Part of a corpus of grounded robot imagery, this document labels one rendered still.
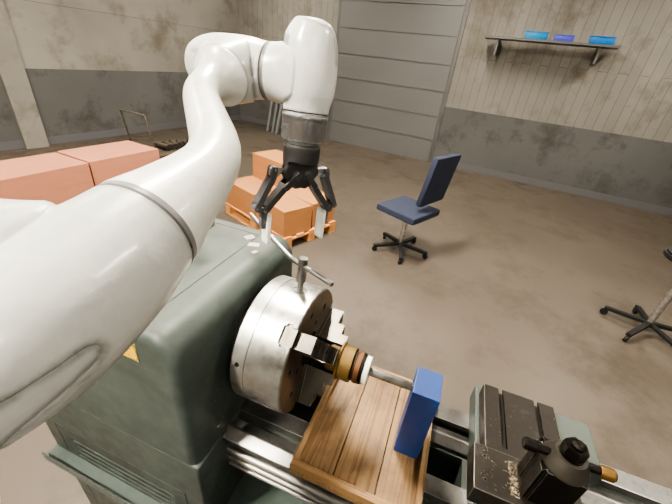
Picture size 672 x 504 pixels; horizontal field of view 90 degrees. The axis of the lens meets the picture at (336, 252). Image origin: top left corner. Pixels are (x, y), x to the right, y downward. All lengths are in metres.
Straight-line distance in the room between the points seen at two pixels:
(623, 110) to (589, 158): 0.81
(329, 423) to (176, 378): 0.44
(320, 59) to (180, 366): 0.61
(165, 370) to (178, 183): 0.46
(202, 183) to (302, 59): 0.38
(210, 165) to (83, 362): 0.20
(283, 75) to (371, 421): 0.85
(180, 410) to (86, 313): 0.57
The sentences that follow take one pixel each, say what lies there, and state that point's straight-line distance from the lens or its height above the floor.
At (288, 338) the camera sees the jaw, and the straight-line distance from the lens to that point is 0.74.
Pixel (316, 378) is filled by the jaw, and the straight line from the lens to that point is 0.88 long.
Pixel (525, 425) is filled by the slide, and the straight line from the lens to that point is 1.06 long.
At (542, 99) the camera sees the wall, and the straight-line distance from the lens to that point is 7.33.
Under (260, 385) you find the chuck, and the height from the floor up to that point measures 1.10.
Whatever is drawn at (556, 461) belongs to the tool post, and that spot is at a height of 1.14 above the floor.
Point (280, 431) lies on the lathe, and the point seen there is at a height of 0.85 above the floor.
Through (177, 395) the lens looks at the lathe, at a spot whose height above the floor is 1.12.
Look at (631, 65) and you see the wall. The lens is 7.43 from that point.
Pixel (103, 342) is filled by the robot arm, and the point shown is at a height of 1.54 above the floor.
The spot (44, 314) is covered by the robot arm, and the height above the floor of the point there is 1.58.
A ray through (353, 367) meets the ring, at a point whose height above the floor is 1.10.
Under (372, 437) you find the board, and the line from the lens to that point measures 0.99.
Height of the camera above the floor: 1.72
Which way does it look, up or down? 30 degrees down
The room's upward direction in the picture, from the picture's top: 7 degrees clockwise
